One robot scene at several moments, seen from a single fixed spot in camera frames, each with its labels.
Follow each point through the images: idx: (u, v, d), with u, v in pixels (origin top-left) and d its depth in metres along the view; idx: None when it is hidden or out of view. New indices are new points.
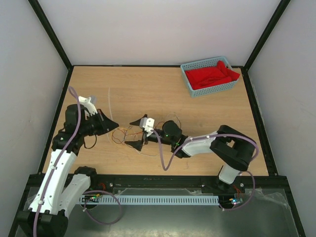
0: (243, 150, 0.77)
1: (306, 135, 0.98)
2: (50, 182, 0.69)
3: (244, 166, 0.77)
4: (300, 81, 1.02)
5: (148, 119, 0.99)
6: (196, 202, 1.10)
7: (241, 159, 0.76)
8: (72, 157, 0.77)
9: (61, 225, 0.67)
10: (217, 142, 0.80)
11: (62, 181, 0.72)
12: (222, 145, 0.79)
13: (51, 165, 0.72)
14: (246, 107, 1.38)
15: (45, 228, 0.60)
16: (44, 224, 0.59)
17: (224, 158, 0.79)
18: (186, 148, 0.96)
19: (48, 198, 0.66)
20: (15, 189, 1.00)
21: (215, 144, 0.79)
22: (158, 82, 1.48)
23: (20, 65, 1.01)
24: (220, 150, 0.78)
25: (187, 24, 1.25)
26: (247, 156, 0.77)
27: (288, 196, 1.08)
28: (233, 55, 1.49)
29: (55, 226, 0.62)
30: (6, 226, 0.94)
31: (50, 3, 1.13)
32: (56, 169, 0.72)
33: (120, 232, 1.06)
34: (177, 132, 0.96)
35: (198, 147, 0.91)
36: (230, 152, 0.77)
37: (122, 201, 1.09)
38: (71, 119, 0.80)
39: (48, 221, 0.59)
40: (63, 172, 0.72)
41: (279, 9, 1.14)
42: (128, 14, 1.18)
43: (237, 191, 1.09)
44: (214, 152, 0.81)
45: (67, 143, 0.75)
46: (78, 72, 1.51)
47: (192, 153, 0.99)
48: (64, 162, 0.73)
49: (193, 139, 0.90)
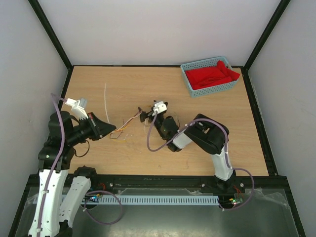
0: (214, 135, 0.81)
1: (306, 135, 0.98)
2: (44, 207, 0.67)
3: (213, 148, 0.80)
4: (301, 82, 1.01)
5: (162, 103, 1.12)
6: (196, 202, 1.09)
7: (210, 141, 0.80)
8: (63, 175, 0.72)
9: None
10: (190, 127, 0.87)
11: (58, 201, 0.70)
12: (195, 130, 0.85)
13: (41, 190, 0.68)
14: (246, 107, 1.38)
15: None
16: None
17: (196, 141, 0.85)
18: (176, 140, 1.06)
19: (46, 224, 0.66)
20: (15, 189, 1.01)
21: (188, 129, 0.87)
22: (158, 82, 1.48)
23: (20, 66, 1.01)
24: (190, 133, 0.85)
25: (188, 23, 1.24)
26: (216, 139, 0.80)
27: (288, 196, 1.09)
28: (233, 55, 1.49)
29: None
30: (7, 225, 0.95)
31: (50, 3, 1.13)
32: (49, 192, 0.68)
33: (120, 232, 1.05)
34: (174, 128, 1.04)
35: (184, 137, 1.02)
36: (200, 135, 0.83)
37: (123, 201, 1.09)
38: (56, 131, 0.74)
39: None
40: (57, 193, 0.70)
41: (279, 9, 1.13)
42: (128, 14, 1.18)
43: (237, 190, 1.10)
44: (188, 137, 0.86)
45: (55, 162, 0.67)
46: (78, 73, 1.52)
47: (182, 145, 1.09)
48: (55, 183, 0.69)
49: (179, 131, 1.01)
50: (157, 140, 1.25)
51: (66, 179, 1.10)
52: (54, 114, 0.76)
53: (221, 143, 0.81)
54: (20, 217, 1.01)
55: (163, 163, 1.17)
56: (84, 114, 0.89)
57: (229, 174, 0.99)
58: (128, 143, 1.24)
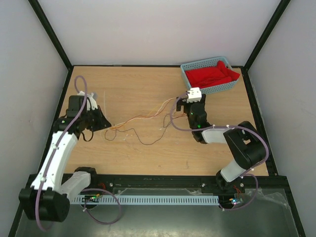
0: (253, 150, 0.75)
1: (306, 135, 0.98)
2: (52, 161, 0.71)
3: (246, 163, 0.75)
4: (301, 82, 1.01)
5: (197, 89, 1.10)
6: (196, 202, 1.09)
7: (246, 155, 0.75)
8: (73, 140, 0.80)
9: (64, 208, 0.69)
10: (232, 132, 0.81)
11: (63, 161, 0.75)
12: (236, 137, 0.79)
13: (53, 145, 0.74)
14: (245, 107, 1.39)
15: (48, 206, 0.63)
16: (47, 202, 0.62)
17: (233, 148, 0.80)
18: (206, 133, 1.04)
19: (50, 177, 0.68)
20: (15, 188, 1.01)
21: (230, 132, 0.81)
22: (158, 82, 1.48)
23: (20, 66, 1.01)
24: (231, 138, 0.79)
25: (188, 23, 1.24)
26: (256, 156, 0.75)
27: (288, 196, 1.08)
28: (233, 55, 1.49)
29: (57, 207, 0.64)
30: (7, 225, 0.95)
31: (50, 3, 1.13)
32: (58, 149, 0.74)
33: (120, 232, 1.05)
34: (201, 114, 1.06)
35: (217, 136, 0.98)
36: (241, 144, 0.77)
37: (122, 201, 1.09)
38: (74, 105, 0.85)
39: (51, 199, 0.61)
40: (64, 152, 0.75)
41: (279, 9, 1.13)
42: (128, 14, 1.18)
43: (237, 191, 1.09)
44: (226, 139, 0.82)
45: (70, 124, 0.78)
46: (78, 73, 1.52)
47: (210, 140, 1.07)
48: (65, 142, 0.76)
49: (215, 127, 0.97)
50: (157, 140, 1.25)
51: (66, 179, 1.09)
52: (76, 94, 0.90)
53: (257, 161, 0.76)
54: (20, 217, 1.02)
55: (164, 163, 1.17)
56: (96, 105, 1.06)
57: (233, 178, 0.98)
58: (128, 143, 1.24)
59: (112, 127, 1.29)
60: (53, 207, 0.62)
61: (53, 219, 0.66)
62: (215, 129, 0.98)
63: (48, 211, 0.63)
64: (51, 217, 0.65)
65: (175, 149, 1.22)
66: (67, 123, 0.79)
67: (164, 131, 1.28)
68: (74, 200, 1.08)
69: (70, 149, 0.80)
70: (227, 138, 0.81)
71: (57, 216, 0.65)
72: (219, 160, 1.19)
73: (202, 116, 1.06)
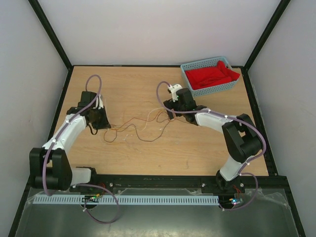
0: (249, 145, 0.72)
1: (306, 135, 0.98)
2: (63, 130, 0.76)
3: (241, 157, 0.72)
4: (301, 82, 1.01)
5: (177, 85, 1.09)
6: (195, 202, 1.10)
7: (242, 150, 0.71)
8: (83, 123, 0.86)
9: (66, 174, 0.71)
10: (232, 124, 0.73)
11: (73, 134, 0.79)
12: (235, 130, 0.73)
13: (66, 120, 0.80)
14: (245, 107, 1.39)
15: (55, 166, 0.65)
16: (56, 160, 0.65)
17: (229, 140, 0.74)
18: (199, 116, 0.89)
19: (61, 140, 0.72)
20: (15, 188, 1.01)
21: (228, 124, 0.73)
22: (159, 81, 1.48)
23: (20, 66, 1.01)
24: (230, 132, 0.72)
25: (188, 23, 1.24)
26: (253, 152, 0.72)
27: (288, 196, 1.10)
28: (233, 55, 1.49)
29: (62, 169, 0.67)
30: (6, 225, 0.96)
31: (49, 3, 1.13)
32: (70, 123, 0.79)
33: (120, 232, 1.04)
34: (186, 92, 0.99)
35: (211, 122, 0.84)
36: (238, 138, 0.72)
37: (122, 201, 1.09)
38: (86, 99, 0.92)
39: (59, 158, 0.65)
40: (75, 127, 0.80)
41: (279, 8, 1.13)
42: (128, 13, 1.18)
43: (237, 190, 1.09)
44: (223, 131, 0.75)
45: (82, 109, 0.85)
46: (78, 73, 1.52)
47: (201, 124, 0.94)
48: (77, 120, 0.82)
49: (210, 112, 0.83)
50: (157, 140, 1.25)
51: None
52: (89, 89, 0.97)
53: (251, 155, 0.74)
54: (20, 216, 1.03)
55: (164, 163, 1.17)
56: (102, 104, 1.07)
57: (233, 177, 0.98)
58: (128, 143, 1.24)
59: (112, 127, 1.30)
60: (59, 167, 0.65)
61: (56, 185, 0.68)
62: (210, 114, 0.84)
63: (54, 171, 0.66)
64: (56, 180, 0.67)
65: (175, 149, 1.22)
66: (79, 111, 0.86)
67: (164, 131, 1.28)
68: (75, 200, 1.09)
69: (78, 130, 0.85)
70: (224, 130, 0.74)
71: (60, 180, 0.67)
72: (219, 160, 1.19)
73: (187, 95, 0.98)
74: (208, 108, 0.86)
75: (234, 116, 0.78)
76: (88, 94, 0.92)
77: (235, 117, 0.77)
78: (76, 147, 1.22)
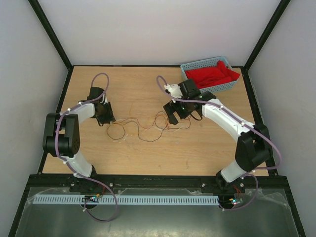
0: (262, 157, 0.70)
1: (305, 135, 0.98)
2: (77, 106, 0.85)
3: (251, 168, 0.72)
4: (301, 82, 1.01)
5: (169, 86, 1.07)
6: (196, 202, 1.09)
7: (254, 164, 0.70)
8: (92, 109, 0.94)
9: (76, 141, 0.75)
10: (248, 137, 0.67)
11: (84, 113, 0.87)
12: (252, 144, 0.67)
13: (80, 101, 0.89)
14: (245, 107, 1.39)
15: (67, 128, 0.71)
16: (69, 121, 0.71)
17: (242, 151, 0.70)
18: (208, 110, 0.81)
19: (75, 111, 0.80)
20: (15, 188, 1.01)
21: (245, 137, 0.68)
22: (162, 80, 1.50)
23: (20, 66, 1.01)
24: (246, 145, 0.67)
25: (188, 23, 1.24)
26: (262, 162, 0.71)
27: (288, 196, 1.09)
28: (233, 55, 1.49)
29: (74, 131, 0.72)
30: (6, 225, 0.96)
31: (50, 3, 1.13)
32: (82, 105, 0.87)
33: (120, 232, 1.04)
34: (189, 81, 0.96)
35: (220, 119, 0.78)
36: (252, 151, 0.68)
37: (122, 201, 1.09)
38: (94, 93, 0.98)
39: (73, 119, 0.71)
40: (86, 108, 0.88)
41: (279, 9, 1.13)
42: (128, 13, 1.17)
43: (238, 191, 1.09)
44: (239, 142, 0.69)
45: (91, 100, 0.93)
46: (78, 73, 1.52)
47: (206, 116, 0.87)
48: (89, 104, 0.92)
49: (223, 110, 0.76)
50: (157, 140, 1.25)
51: (67, 179, 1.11)
52: None
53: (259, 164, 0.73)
54: (20, 217, 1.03)
55: (164, 163, 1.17)
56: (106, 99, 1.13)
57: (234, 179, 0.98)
58: (128, 143, 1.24)
59: (112, 127, 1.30)
60: (72, 127, 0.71)
61: (65, 149, 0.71)
62: (221, 111, 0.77)
63: (66, 132, 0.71)
64: (65, 143, 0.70)
65: (175, 149, 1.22)
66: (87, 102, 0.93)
67: (164, 131, 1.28)
68: (74, 200, 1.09)
69: (88, 114, 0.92)
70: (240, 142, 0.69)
71: (70, 143, 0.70)
72: (219, 160, 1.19)
73: (190, 83, 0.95)
74: (220, 105, 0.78)
75: (252, 127, 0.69)
76: (96, 89, 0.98)
77: (252, 128, 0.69)
78: None
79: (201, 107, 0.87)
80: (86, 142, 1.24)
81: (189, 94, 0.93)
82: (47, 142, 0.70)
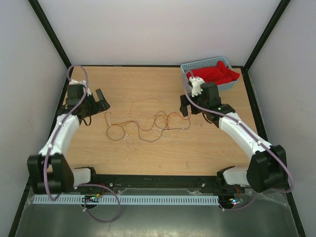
0: (273, 180, 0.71)
1: (305, 135, 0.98)
2: (58, 134, 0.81)
3: (260, 188, 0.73)
4: (301, 82, 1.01)
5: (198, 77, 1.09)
6: (196, 202, 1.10)
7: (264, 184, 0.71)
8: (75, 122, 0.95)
9: (68, 175, 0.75)
10: (263, 157, 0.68)
11: (67, 136, 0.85)
12: (265, 166, 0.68)
13: (58, 122, 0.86)
14: (245, 107, 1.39)
15: (55, 171, 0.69)
16: (55, 165, 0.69)
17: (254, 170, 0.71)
18: (225, 122, 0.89)
19: (58, 144, 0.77)
20: (15, 188, 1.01)
21: (259, 156, 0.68)
22: (167, 74, 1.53)
23: (20, 66, 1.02)
24: (260, 166, 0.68)
25: (188, 24, 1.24)
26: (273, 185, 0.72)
27: (288, 197, 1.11)
28: (233, 55, 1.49)
29: (63, 171, 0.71)
30: (6, 225, 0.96)
31: (49, 3, 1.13)
32: (62, 125, 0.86)
33: (120, 232, 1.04)
34: (212, 88, 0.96)
35: (236, 134, 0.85)
36: (265, 172, 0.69)
37: (122, 201, 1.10)
38: (73, 94, 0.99)
39: (59, 162, 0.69)
40: (67, 129, 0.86)
41: (279, 9, 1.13)
42: (128, 13, 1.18)
43: (237, 190, 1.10)
44: (252, 161, 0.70)
45: (73, 108, 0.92)
46: (78, 73, 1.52)
47: (223, 128, 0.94)
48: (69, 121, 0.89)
49: (240, 126, 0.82)
50: (157, 140, 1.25)
51: None
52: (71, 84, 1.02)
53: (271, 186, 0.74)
54: (20, 217, 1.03)
55: (164, 163, 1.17)
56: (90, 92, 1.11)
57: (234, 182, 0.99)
58: (128, 143, 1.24)
59: (112, 127, 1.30)
60: (60, 170, 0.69)
61: (59, 188, 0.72)
62: (239, 126, 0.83)
63: (56, 175, 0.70)
64: (57, 183, 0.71)
65: (175, 149, 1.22)
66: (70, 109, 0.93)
67: (164, 132, 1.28)
68: (74, 200, 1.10)
69: (72, 131, 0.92)
70: (254, 161, 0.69)
71: (62, 183, 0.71)
72: (219, 160, 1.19)
73: (213, 90, 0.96)
74: (238, 119, 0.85)
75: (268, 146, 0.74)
76: (74, 90, 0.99)
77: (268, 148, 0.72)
78: (77, 147, 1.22)
79: (218, 119, 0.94)
80: (86, 142, 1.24)
81: (210, 102, 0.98)
82: (38, 184, 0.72)
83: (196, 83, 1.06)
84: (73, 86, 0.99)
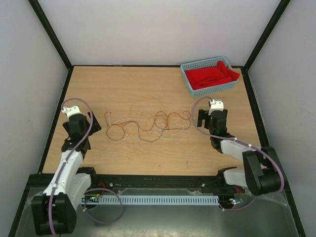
0: (268, 179, 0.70)
1: (306, 135, 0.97)
2: (62, 172, 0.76)
3: (257, 189, 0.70)
4: (300, 82, 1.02)
5: (219, 100, 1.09)
6: (195, 202, 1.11)
7: (258, 182, 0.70)
8: (79, 158, 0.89)
9: (72, 215, 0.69)
10: (253, 154, 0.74)
11: (71, 174, 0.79)
12: (256, 162, 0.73)
13: (62, 160, 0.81)
14: (245, 107, 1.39)
15: (59, 212, 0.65)
16: (59, 206, 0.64)
17: (248, 168, 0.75)
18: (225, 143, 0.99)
19: (61, 183, 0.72)
20: (15, 188, 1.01)
21: (249, 153, 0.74)
22: (167, 74, 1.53)
23: (20, 66, 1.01)
24: (251, 160, 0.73)
25: (188, 24, 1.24)
26: (271, 188, 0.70)
27: (288, 196, 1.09)
28: (233, 55, 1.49)
29: (67, 212, 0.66)
30: (7, 225, 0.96)
31: (49, 3, 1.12)
32: (67, 163, 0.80)
33: (120, 232, 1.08)
34: (221, 118, 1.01)
35: (234, 149, 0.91)
36: (257, 169, 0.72)
37: (124, 201, 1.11)
38: (75, 129, 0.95)
39: (62, 202, 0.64)
40: (72, 166, 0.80)
41: (280, 8, 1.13)
42: (128, 14, 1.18)
43: (237, 190, 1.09)
44: (244, 159, 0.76)
45: (77, 145, 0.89)
46: (78, 73, 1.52)
47: (225, 151, 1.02)
48: (74, 158, 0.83)
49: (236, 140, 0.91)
50: (157, 140, 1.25)
51: None
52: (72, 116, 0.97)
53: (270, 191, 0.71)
54: (20, 217, 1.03)
55: (163, 163, 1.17)
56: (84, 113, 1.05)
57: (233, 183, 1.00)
58: (128, 143, 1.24)
59: (112, 127, 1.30)
60: (64, 211, 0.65)
61: (62, 229, 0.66)
62: (235, 142, 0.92)
63: (60, 216, 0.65)
64: (61, 223, 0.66)
65: (175, 149, 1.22)
66: (75, 145, 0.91)
67: (164, 132, 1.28)
68: None
69: (77, 167, 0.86)
70: (245, 158, 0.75)
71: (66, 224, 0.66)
72: (219, 160, 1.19)
73: (221, 122, 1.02)
74: (234, 138, 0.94)
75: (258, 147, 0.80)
76: (76, 125, 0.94)
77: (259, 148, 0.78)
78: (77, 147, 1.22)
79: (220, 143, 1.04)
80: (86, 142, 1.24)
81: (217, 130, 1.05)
82: (40, 225, 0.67)
83: (216, 105, 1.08)
84: (73, 120, 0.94)
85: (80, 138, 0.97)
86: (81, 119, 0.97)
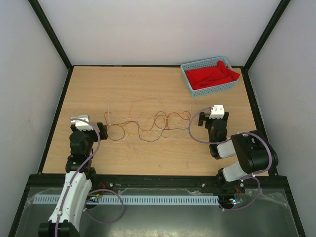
0: (257, 154, 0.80)
1: (305, 135, 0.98)
2: (66, 197, 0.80)
3: (248, 165, 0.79)
4: (299, 82, 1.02)
5: (220, 106, 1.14)
6: (196, 202, 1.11)
7: (248, 158, 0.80)
8: (83, 177, 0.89)
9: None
10: (241, 136, 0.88)
11: (75, 198, 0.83)
12: (243, 143, 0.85)
13: (66, 182, 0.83)
14: (245, 107, 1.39)
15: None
16: (64, 232, 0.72)
17: (238, 149, 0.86)
18: (220, 146, 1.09)
19: (66, 210, 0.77)
20: (15, 188, 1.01)
21: (238, 137, 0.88)
22: (167, 74, 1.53)
23: (20, 66, 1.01)
24: (238, 140, 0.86)
25: (188, 24, 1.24)
26: (260, 163, 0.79)
27: (288, 196, 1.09)
28: (233, 55, 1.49)
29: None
30: (6, 225, 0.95)
31: (49, 3, 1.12)
32: (71, 185, 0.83)
33: (120, 232, 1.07)
34: (222, 131, 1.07)
35: (228, 147, 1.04)
36: (246, 147, 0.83)
37: (125, 201, 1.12)
38: (76, 150, 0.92)
39: (67, 230, 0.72)
40: (76, 188, 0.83)
41: (280, 7, 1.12)
42: (128, 14, 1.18)
43: (237, 191, 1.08)
44: (234, 142, 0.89)
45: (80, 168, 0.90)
46: (78, 73, 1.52)
47: (223, 155, 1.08)
48: (77, 180, 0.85)
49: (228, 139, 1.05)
50: (157, 140, 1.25)
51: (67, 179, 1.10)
52: (74, 136, 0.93)
53: (261, 167, 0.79)
54: (20, 217, 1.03)
55: (163, 163, 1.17)
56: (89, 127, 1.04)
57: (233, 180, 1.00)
58: (128, 143, 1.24)
59: (112, 127, 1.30)
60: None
61: None
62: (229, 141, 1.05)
63: None
64: None
65: (175, 149, 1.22)
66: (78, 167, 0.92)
67: (164, 132, 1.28)
68: None
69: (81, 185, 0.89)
70: (235, 141, 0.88)
71: None
72: (220, 160, 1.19)
73: (222, 131, 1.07)
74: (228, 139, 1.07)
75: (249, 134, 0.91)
76: (77, 147, 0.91)
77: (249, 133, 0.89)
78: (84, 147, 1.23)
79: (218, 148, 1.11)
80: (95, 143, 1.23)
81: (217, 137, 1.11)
82: None
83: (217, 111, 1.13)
84: (75, 142, 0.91)
85: (83, 157, 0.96)
86: (82, 139, 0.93)
